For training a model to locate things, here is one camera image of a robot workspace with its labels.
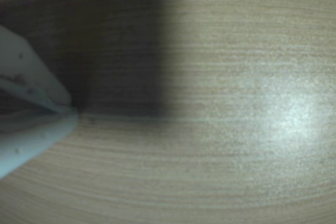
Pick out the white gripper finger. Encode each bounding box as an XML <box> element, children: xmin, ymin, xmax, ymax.
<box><xmin>0</xmin><ymin>113</ymin><xmax>80</xmax><ymax>180</ymax></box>
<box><xmin>0</xmin><ymin>24</ymin><xmax>75</xmax><ymax>114</ymax></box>

